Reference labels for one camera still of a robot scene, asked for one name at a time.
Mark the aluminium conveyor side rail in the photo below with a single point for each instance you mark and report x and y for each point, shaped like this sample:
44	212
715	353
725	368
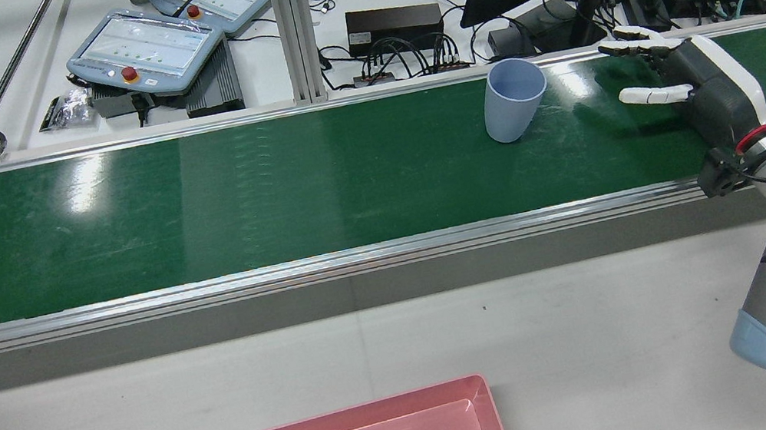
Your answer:
107	146
285	278

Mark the grey controller box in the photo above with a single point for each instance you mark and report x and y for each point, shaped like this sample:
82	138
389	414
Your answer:
115	100

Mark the aluminium profile post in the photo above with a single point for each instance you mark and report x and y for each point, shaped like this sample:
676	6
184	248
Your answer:
293	27

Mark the clear bag of screws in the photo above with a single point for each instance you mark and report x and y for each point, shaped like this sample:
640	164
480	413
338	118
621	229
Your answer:
66	111

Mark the black power supply box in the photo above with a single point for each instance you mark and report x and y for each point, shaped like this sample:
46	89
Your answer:
394	26

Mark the black docking hub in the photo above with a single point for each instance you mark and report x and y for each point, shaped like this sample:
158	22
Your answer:
643	0

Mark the black usb hub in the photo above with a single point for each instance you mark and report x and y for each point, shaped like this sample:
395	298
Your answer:
406	73

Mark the green conveyor belt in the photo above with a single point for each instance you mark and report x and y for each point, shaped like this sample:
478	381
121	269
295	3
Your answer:
271	195

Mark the black finned controller box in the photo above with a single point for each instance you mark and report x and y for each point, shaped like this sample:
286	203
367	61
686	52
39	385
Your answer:
214	87

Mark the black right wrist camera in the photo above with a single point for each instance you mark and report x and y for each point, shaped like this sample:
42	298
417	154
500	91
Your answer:
719	174

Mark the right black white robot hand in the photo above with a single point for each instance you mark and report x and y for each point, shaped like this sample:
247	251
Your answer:
716	89

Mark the light blue plastic cup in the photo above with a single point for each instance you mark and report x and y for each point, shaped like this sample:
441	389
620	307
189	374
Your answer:
510	116

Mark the grey conveyor side panel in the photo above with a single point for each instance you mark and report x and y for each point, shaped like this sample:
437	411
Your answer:
292	320

